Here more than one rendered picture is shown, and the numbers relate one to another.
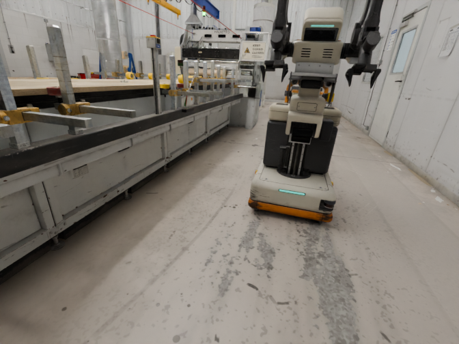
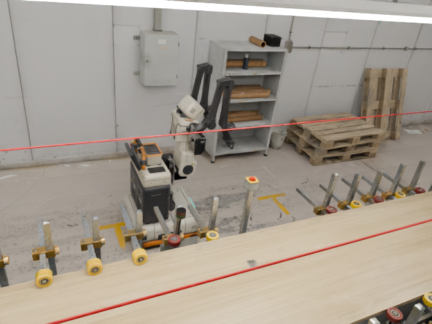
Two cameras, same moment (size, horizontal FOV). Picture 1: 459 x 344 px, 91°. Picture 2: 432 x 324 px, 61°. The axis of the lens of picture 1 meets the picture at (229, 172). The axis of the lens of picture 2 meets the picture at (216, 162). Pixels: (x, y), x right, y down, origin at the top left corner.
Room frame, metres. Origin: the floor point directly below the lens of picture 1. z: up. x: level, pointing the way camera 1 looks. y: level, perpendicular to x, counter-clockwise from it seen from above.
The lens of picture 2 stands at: (3.37, 1.96, 2.48)
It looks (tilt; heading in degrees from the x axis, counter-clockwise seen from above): 29 degrees down; 228
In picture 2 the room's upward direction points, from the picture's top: 7 degrees clockwise
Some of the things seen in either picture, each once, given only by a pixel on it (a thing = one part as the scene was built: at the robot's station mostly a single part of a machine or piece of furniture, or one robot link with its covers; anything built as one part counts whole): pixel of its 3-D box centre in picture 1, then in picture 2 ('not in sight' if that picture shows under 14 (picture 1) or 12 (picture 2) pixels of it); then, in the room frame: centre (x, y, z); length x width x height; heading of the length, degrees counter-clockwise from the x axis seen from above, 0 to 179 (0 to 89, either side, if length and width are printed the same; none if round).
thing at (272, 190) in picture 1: (291, 184); (161, 215); (1.79, -0.54, 0.16); 0.67 x 0.64 x 0.25; 165
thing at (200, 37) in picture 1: (220, 78); not in sight; (5.23, 0.29, 0.95); 1.65 x 0.70 x 1.90; 76
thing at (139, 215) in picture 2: (196, 86); (138, 241); (2.53, 0.40, 0.89); 0.04 x 0.04 x 0.48; 76
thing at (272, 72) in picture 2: not in sight; (240, 102); (0.00, -1.45, 0.78); 0.90 x 0.45 x 1.55; 166
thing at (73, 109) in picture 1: (74, 108); (322, 209); (1.10, 0.75, 0.82); 0.14 x 0.06 x 0.05; 166
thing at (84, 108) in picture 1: (93, 110); (313, 203); (1.09, 0.66, 0.82); 0.43 x 0.03 x 0.04; 76
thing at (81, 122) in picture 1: (41, 117); (337, 198); (0.85, 0.72, 0.82); 0.43 x 0.03 x 0.04; 76
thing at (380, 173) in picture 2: not in sight; (371, 194); (0.59, 0.88, 0.87); 0.04 x 0.04 x 0.48; 76
